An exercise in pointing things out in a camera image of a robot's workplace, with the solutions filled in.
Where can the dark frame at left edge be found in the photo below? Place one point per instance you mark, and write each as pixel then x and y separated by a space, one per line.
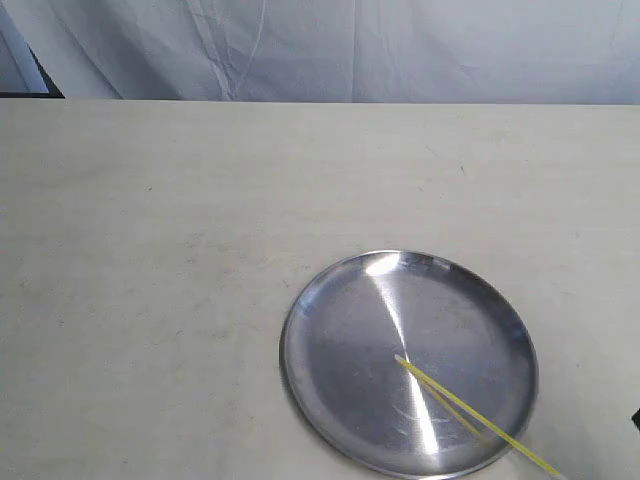
pixel 24 77

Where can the white backdrop cloth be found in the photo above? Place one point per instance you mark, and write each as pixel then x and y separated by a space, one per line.
pixel 572 52

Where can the round silver metal plate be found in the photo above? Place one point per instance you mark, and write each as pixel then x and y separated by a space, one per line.
pixel 356 331

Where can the thin yellow-green strip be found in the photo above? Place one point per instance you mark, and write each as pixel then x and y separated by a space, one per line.
pixel 451 398

